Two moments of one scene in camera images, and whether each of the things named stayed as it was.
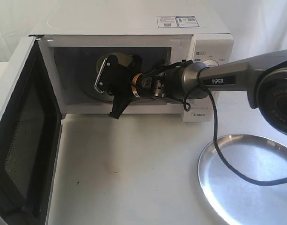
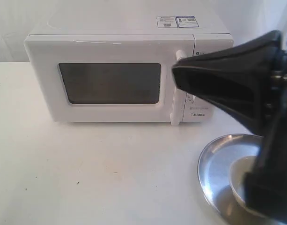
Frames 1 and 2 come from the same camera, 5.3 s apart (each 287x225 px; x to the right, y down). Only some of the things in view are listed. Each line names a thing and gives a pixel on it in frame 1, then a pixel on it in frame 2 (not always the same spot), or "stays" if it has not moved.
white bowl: x=124 y=59 -> x=238 y=168
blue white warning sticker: x=177 y=21 stays
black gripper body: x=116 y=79 -> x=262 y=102
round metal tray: x=239 y=202 stays
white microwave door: x=27 y=115 -> x=112 y=78
